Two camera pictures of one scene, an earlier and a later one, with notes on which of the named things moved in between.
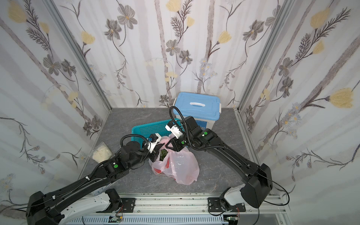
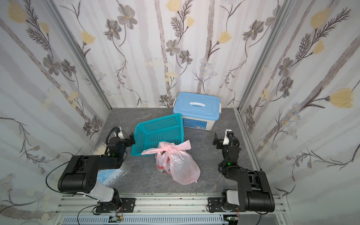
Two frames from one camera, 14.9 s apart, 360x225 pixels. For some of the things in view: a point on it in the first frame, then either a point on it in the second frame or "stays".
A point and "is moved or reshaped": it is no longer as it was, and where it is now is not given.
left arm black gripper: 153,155 to 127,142
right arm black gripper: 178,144 to 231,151
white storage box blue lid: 206,108 stays
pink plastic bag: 180,165 is moved or reshaped
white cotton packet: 101,153 stays
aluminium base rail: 188,209 stays
